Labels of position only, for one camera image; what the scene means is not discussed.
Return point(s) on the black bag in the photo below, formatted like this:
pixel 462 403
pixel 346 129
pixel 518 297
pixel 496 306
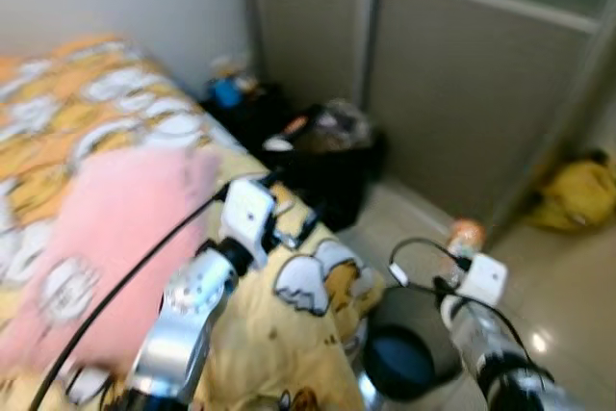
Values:
pixel 327 180

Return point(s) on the clear plastic bag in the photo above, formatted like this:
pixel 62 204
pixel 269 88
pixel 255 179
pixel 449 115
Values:
pixel 346 122

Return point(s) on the black side table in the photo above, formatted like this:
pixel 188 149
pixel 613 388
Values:
pixel 255 117

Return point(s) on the bottle with orange label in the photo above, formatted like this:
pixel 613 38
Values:
pixel 467 236

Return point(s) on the blue small container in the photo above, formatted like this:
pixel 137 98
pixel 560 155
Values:
pixel 227 93

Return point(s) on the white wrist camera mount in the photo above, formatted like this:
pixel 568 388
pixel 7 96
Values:
pixel 483 279
pixel 246 214

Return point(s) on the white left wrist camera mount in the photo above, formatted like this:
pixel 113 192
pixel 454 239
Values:
pixel 246 214

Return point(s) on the grey sliding door panel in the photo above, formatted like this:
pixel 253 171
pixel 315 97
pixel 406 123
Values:
pixel 308 36
pixel 472 93

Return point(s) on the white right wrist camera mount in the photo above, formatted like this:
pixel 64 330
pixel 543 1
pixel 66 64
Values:
pixel 483 279

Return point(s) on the yellow cartoon print quilt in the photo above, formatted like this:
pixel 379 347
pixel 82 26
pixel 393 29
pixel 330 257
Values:
pixel 115 113

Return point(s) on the pink fluffy pillow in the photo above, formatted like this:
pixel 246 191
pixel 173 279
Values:
pixel 106 238

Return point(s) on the yellow bag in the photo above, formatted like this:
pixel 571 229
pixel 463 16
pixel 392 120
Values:
pixel 577 194

